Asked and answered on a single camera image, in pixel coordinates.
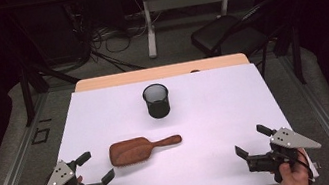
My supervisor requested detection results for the white table mat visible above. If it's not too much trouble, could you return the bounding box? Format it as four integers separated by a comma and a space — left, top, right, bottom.
23, 54, 321, 185

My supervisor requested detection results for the bundle of floor cables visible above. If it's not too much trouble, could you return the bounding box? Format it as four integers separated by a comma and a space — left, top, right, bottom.
68, 0, 171, 81

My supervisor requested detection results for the white-legged desk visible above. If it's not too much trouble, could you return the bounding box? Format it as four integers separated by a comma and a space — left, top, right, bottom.
120, 0, 281, 63

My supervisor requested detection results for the black folding chair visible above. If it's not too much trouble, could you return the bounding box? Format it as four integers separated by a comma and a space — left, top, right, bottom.
184, 0, 306, 90

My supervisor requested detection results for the brown wooden hairbrush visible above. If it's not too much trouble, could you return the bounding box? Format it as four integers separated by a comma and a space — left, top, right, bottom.
107, 129, 186, 169

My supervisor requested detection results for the person's right hand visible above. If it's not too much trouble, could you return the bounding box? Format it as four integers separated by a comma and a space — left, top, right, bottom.
273, 147, 314, 185

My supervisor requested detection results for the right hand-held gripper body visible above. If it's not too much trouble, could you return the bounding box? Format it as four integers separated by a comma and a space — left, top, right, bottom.
241, 121, 327, 185

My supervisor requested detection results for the black metal stand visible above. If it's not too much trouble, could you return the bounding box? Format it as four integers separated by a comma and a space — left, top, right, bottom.
6, 6, 87, 128
270, 24, 308, 89

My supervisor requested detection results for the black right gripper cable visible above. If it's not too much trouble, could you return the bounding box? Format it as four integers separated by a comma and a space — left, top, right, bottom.
276, 143, 317, 185

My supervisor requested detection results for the black mesh cup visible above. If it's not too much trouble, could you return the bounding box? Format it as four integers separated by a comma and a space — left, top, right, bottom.
140, 81, 174, 122

